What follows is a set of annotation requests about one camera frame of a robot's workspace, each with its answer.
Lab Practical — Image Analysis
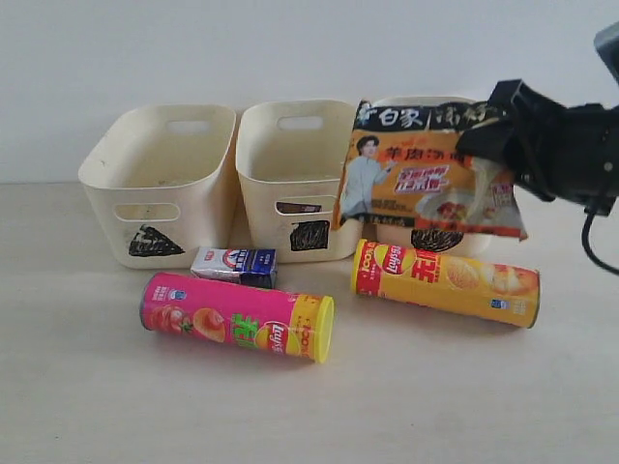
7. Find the yellow Lays chips can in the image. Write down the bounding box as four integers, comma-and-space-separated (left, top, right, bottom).
351, 239, 541, 329

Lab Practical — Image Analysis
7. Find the purple small box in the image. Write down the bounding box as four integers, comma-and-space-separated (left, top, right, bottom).
276, 201, 322, 215

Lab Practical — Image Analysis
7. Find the pink Lays chips can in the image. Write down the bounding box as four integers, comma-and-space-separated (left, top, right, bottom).
139, 273, 335, 363

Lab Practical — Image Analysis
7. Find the cream bin square mark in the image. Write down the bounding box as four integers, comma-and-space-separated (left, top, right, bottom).
236, 100, 362, 263

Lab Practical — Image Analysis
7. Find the cream bin triangle mark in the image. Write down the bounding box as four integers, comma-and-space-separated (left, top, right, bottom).
78, 104, 240, 270

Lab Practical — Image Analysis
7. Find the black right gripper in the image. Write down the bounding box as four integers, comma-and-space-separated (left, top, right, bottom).
456, 79, 618, 216

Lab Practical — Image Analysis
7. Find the cream bin circle mark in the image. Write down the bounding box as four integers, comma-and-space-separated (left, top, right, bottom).
360, 95, 494, 259

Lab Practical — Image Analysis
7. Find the white blue milk carton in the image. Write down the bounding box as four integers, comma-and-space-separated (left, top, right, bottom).
191, 247, 278, 289

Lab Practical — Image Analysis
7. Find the orange noodle packet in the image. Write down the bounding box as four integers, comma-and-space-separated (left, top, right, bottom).
332, 101, 528, 241

